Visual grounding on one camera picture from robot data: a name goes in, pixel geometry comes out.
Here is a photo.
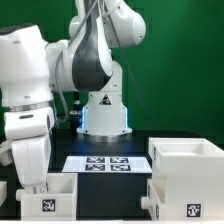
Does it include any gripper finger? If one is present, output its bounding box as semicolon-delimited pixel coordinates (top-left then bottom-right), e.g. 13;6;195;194
35;183;48;194

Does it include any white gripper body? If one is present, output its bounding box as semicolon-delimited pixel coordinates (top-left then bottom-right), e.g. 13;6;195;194
12;134;51;188

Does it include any white drawer tray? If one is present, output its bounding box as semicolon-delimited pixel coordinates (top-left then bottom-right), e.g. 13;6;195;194
141;179;165;221
16;173;78;221

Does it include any white drawer cabinet box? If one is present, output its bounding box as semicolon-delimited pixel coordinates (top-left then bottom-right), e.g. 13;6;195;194
148;138;224;221

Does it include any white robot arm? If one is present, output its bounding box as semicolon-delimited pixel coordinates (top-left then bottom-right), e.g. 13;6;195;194
0;0;146;194

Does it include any white border bar left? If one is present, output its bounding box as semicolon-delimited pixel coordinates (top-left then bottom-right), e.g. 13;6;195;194
0;181;7;207

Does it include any fiducial marker sheet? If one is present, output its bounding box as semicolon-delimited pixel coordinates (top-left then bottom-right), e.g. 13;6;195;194
62;156;152;173

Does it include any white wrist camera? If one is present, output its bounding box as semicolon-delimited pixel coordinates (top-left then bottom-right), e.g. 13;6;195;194
4;107;55;140

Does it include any grey cable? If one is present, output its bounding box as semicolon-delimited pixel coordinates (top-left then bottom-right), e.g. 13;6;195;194
53;0;101;125

